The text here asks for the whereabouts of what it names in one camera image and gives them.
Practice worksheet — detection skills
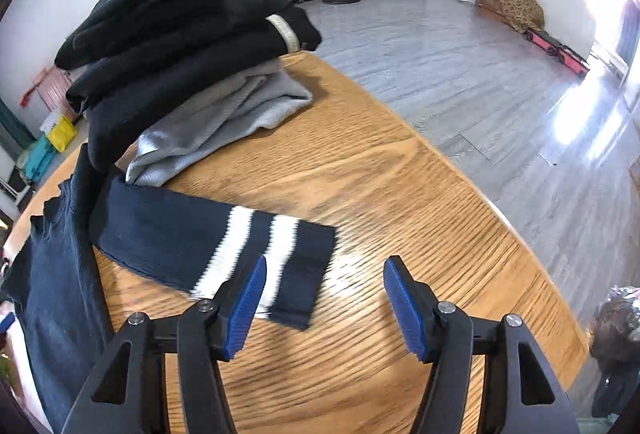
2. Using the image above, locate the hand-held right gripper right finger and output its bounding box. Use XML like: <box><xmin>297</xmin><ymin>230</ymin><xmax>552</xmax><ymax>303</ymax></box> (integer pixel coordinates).
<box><xmin>383</xmin><ymin>255</ymin><xmax>578</xmax><ymax>434</ymax></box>

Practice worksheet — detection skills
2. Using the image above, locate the pale pink suitcase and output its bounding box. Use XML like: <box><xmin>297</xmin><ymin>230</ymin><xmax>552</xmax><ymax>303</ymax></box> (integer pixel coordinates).
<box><xmin>20</xmin><ymin>65</ymin><xmax>77</xmax><ymax>122</ymax></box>

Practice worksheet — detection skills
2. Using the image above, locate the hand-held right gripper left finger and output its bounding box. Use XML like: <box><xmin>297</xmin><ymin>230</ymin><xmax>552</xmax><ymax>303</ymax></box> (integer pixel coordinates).
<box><xmin>60</xmin><ymin>255</ymin><xmax>268</xmax><ymax>434</ymax></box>

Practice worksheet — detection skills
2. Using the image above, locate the brown patterned cloth bundle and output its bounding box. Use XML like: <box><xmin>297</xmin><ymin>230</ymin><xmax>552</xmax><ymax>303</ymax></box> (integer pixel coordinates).
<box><xmin>475</xmin><ymin>0</ymin><xmax>546</xmax><ymax>34</ymax></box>

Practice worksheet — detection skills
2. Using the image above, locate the folded grey knit sweater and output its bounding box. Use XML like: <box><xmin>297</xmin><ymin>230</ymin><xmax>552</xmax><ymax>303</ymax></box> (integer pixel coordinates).
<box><xmin>125</xmin><ymin>60</ymin><xmax>315</xmax><ymax>187</ymax></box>

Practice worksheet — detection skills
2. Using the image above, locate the yellow bag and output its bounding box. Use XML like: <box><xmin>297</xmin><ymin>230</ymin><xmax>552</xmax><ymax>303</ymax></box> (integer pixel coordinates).
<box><xmin>46</xmin><ymin>114</ymin><xmax>79</xmax><ymax>153</ymax></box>

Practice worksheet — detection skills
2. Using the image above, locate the folded black fuzzy sweater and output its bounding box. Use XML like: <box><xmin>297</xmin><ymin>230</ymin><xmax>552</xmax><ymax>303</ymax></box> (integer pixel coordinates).
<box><xmin>54</xmin><ymin>0</ymin><xmax>228</xmax><ymax>69</ymax></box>

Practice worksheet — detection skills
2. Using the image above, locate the red black floor case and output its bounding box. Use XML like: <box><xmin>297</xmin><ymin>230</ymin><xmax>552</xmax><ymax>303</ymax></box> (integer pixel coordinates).
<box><xmin>522</xmin><ymin>28</ymin><xmax>591</xmax><ymax>77</ymax></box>

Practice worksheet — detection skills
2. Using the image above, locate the grey-green curtain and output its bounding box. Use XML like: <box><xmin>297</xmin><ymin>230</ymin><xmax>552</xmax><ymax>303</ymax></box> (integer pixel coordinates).
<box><xmin>0</xmin><ymin>96</ymin><xmax>37</xmax><ymax>151</ymax></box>

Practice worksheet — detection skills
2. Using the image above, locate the navy white-striped knit sweater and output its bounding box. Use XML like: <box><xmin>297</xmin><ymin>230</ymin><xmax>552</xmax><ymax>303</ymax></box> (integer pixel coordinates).
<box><xmin>0</xmin><ymin>144</ymin><xmax>337</xmax><ymax>434</ymax></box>

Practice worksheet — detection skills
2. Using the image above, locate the teal bag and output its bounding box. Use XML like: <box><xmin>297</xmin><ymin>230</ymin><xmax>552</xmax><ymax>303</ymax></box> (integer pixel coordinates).
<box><xmin>19</xmin><ymin>134</ymin><xmax>58</xmax><ymax>185</ymax></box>

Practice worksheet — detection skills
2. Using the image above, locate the dark bag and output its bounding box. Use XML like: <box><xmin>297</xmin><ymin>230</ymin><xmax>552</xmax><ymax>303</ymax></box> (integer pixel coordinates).
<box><xmin>589</xmin><ymin>285</ymin><xmax>640</xmax><ymax>421</ymax></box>

